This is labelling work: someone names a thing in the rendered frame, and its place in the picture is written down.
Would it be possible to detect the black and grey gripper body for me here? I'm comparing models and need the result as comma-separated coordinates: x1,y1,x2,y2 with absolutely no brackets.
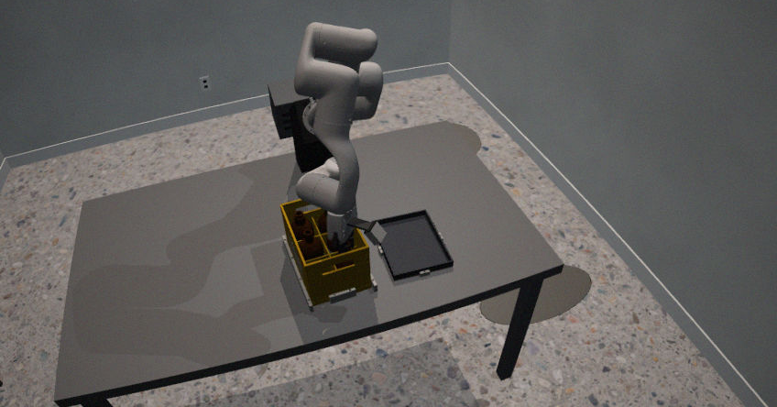
327,206,357,244

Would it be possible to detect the yellow translucent crate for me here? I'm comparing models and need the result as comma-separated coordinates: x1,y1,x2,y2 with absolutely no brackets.
282,201,372,306

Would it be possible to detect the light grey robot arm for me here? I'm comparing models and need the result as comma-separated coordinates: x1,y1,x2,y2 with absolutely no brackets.
294,22,383,215

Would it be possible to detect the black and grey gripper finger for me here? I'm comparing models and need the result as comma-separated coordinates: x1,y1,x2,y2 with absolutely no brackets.
346,230,355,248
333,233,349,254

